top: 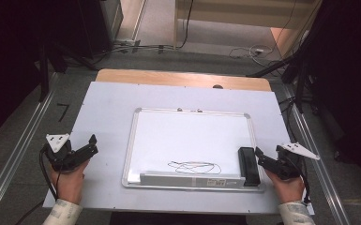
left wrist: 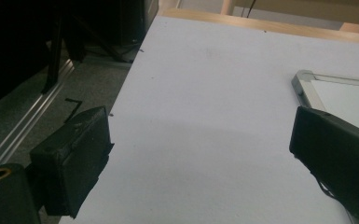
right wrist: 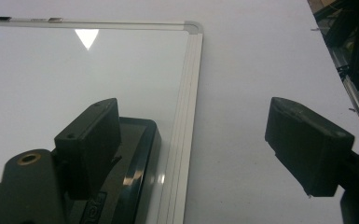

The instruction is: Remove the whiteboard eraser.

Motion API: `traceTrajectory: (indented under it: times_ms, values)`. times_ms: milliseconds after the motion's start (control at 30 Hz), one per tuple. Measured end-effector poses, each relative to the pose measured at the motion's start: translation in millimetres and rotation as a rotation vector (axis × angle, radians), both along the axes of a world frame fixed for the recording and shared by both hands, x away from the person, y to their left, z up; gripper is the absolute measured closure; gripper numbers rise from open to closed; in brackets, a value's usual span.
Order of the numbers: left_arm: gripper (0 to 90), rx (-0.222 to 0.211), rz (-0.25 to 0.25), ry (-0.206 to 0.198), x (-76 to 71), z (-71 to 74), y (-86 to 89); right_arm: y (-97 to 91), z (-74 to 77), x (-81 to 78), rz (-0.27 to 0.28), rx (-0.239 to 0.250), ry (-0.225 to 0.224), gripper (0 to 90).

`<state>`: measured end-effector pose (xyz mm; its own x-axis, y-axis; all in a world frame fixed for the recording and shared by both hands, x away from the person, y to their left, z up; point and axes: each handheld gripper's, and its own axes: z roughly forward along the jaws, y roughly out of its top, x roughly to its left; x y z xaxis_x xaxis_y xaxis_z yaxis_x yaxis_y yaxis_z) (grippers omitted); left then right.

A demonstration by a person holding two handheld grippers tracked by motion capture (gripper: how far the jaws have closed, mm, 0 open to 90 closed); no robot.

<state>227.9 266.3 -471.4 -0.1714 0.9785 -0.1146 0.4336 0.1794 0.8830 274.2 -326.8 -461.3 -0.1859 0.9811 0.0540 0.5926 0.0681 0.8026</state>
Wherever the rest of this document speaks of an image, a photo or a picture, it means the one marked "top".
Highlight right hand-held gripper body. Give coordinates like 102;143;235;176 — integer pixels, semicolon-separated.
273;142;322;182

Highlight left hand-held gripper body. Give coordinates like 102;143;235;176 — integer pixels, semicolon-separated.
43;133;86;173

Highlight black whiteboard eraser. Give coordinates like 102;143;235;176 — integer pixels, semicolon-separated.
237;146;262;188

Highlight person's right hand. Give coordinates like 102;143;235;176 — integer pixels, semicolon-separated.
263;169;306;205

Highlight person's left hand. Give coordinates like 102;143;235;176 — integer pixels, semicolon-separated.
50;158;90;206

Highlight large white cover board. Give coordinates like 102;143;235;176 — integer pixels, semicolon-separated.
42;81;315;217

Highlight silver-framed whiteboard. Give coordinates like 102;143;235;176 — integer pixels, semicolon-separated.
121;107;267;192

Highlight black stand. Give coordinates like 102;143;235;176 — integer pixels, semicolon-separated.
37;40;101;103
246;27;318;114

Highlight wooden table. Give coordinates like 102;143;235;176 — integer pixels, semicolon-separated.
95;67;273;93

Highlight black cabinet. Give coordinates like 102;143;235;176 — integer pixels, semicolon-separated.
74;0;114;60

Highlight light wooden furniture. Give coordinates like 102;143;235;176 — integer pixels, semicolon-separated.
173;0;323;51

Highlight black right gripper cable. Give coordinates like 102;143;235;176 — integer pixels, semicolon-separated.
289;154;312;204

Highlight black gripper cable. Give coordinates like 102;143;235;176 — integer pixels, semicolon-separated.
289;154;312;204
13;145;60;225

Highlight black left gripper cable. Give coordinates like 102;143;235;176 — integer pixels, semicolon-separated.
13;145;60;225

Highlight aluminium floor rail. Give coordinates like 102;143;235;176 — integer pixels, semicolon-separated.
0;72;61;225
281;83;353;225

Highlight white floor cable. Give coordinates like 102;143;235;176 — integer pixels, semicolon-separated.
228;44;275;68

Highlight black floor cables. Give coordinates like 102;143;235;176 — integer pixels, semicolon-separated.
90;39;177;65

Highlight black hanging cable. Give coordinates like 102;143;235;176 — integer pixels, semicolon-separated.
177;0;195;50

